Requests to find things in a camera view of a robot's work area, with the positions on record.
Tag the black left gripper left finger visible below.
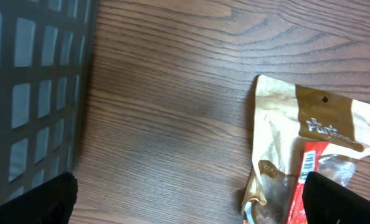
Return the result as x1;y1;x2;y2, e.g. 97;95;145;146
0;172;78;224

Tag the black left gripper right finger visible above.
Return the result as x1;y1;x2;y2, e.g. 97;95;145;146
303;172;370;224

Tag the beige brown snack bag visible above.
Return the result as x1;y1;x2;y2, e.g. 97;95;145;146
242;75;370;223

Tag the grey plastic mesh basket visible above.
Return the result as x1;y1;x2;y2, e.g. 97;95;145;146
0;0;99;205

